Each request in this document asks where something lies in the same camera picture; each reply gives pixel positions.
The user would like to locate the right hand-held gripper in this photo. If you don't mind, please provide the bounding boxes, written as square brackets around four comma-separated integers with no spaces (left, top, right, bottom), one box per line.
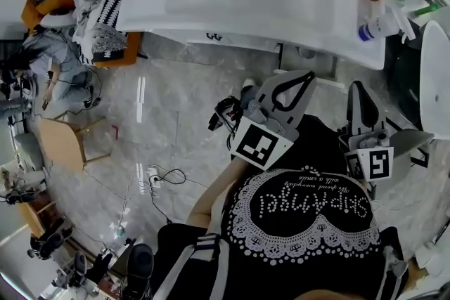
[338,80,395,184]

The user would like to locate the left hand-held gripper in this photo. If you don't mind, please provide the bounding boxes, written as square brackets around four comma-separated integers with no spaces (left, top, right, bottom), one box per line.
[230,70,318,172]

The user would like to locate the white drawer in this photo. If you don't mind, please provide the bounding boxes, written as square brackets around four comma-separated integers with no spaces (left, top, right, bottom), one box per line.
[275,41,341,84]

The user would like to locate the person's left forearm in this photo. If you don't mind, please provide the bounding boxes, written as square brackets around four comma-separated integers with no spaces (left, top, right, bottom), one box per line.
[185,159,247,233]

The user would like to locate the person's grey jeans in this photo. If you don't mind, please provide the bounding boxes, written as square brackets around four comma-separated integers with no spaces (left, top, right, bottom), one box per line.
[240,85,264,107]

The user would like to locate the grey chair black legs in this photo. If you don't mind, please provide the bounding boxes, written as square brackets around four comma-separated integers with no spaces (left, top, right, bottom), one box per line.
[385,115,437,184]

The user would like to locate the white round table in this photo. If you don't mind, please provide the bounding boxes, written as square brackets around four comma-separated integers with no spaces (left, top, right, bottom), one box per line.
[385,19,450,141]

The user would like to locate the white spray bottle blue label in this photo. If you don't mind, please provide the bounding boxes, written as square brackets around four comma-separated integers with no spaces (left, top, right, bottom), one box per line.
[356,4,418,44]

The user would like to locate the white vanity cabinet with sink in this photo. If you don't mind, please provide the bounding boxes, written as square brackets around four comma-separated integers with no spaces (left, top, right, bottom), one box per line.
[115,0,392,72]

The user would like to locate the white power strip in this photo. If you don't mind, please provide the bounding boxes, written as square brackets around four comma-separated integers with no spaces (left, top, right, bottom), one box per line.
[141,166,165,190]

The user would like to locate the person's black printed shirt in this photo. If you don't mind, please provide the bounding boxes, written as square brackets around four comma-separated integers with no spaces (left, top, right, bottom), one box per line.
[150,114,413,300]

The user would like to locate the black white striped blanket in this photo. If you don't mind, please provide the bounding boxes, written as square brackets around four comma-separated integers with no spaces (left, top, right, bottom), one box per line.
[50,0,128,65]

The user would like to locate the white clothes pile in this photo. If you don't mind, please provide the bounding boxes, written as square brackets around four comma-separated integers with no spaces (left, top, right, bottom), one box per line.
[71,0,110,44]

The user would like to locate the wooden side table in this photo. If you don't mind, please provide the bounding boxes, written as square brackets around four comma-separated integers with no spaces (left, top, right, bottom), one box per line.
[37,115,114,174]

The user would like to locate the grey white bag strap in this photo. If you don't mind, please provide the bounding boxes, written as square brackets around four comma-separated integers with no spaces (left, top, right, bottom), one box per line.
[380,243,411,300]

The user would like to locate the white striped shoulder strap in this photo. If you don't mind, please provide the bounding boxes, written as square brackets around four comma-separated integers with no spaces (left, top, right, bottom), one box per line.
[153,233,221,300]

